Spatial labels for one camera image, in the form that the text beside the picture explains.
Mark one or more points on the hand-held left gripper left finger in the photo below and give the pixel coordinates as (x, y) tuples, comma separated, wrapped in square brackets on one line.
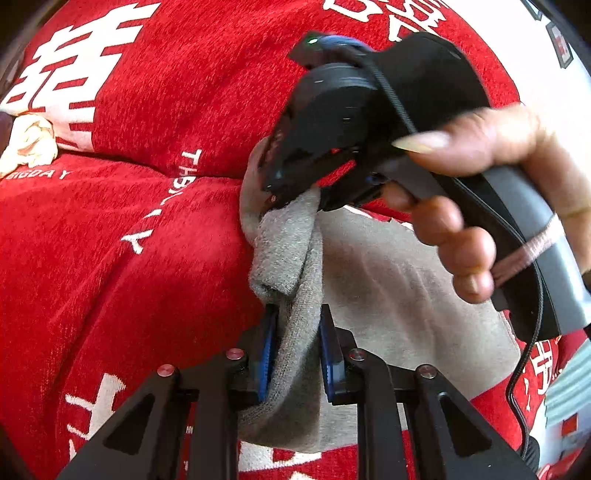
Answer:
[(267, 355)]

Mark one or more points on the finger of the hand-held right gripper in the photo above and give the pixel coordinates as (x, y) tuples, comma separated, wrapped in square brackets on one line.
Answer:
[(351, 189), (295, 170)]

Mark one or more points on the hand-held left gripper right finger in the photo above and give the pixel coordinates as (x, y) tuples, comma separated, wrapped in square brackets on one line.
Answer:
[(328, 355)]

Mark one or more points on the grey fleece garment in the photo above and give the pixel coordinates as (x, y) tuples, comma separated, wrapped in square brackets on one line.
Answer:
[(392, 286)]

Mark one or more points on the person's right hand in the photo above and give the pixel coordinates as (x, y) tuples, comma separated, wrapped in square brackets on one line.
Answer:
[(508, 138)]

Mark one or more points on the white printed bedding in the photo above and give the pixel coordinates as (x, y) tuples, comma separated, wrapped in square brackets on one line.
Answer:
[(531, 60)]

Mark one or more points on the red printed blanket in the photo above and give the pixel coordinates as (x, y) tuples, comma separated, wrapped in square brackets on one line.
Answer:
[(138, 254)]

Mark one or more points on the pink elastic band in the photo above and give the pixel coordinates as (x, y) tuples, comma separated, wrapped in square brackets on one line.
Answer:
[(526, 251)]

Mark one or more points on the light blue patterned cloth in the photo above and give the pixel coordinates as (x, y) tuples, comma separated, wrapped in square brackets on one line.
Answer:
[(570, 387)]

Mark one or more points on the yellow cloth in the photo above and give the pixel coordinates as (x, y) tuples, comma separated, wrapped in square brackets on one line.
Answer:
[(27, 143)]

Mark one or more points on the dark purple cloth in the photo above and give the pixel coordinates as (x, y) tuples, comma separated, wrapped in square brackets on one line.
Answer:
[(3, 131)]

